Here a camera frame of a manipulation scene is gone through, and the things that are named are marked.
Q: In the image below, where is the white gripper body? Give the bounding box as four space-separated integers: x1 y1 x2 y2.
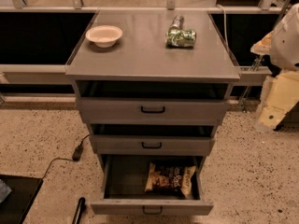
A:
255 70 299 133

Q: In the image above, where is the brown chip bag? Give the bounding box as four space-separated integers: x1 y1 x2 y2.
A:
145 162 196 198

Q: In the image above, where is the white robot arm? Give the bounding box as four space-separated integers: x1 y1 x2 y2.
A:
250 4 299 133

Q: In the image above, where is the black robot base panel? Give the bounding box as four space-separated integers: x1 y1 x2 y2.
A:
0 175 43 224

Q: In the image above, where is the grey bottom drawer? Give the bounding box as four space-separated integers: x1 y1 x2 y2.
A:
91 155 213 216

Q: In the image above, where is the grey drawer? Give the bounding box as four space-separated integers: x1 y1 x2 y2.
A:
76 80 228 125
91 124 215 156
91 155 213 216

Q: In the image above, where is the grey top drawer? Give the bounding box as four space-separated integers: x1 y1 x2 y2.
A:
76 80 228 125

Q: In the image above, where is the grey middle drawer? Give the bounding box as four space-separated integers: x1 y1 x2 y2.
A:
91 124 215 156

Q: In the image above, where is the metal diagonal pole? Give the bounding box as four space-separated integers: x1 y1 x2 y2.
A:
237 55 264 113

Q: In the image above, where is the green crushed can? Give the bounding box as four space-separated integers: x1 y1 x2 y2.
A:
165 29 197 48

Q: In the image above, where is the silver can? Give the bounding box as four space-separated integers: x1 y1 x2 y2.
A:
170 15 184 30

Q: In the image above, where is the white bowl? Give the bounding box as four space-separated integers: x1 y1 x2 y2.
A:
85 25 122 48

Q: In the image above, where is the white cable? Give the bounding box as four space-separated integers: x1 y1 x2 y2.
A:
216 4 232 56

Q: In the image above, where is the black power adapter cable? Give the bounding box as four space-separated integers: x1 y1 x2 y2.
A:
40 133 92 179

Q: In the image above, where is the black cylindrical handle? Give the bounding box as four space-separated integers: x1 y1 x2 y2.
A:
72 197 86 224

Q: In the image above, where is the grey horizontal rail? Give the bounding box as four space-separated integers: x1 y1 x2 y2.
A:
0 64 70 85

